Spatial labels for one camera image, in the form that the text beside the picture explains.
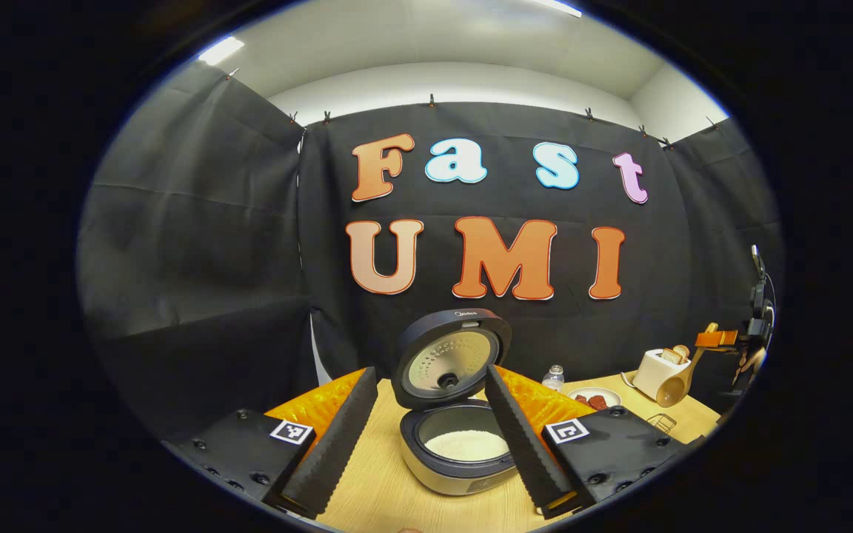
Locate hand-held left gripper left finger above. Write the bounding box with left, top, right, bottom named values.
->
left=164, top=366, right=379, bottom=519

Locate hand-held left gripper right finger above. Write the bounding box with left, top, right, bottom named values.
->
left=484, top=364, right=694, bottom=519

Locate white rice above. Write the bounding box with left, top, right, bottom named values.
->
left=424, top=430, right=510, bottom=462

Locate wooden spoon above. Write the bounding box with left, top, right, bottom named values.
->
left=656, top=322, right=720, bottom=408

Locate dark grey rice cooker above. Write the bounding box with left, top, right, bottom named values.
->
left=391, top=309, right=520, bottom=497

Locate white toaster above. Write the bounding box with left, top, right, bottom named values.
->
left=632, top=348, right=692, bottom=402

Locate white round plate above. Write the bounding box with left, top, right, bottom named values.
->
left=567, top=387, right=622, bottom=410

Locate black backdrop cloth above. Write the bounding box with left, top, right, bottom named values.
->
left=78, top=63, right=783, bottom=445

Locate ceiling light panel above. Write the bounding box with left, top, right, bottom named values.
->
left=198, top=36, right=246, bottom=66
left=530, top=0, right=583, bottom=19

